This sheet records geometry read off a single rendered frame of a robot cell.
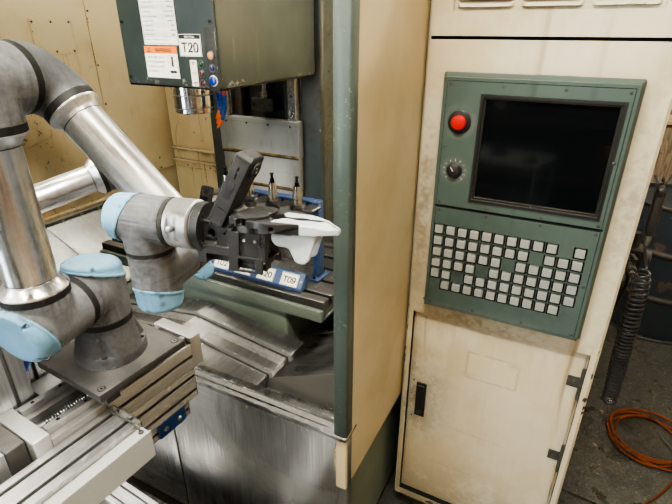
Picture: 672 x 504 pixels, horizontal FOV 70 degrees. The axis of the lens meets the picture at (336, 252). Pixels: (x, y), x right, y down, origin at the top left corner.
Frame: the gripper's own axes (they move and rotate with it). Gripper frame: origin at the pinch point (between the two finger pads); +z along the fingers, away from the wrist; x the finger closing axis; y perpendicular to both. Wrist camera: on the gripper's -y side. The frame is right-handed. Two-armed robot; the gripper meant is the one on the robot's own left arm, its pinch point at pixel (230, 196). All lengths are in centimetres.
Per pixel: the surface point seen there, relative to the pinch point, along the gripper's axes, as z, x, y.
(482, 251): -18, 105, -6
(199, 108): 6.3, -14.8, -33.3
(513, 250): -18, 113, -8
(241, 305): -15.1, 11.1, 40.9
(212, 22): -8, 10, -65
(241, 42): 4, 11, -58
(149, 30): -8, -19, -62
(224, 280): -14.6, 3.5, 31.0
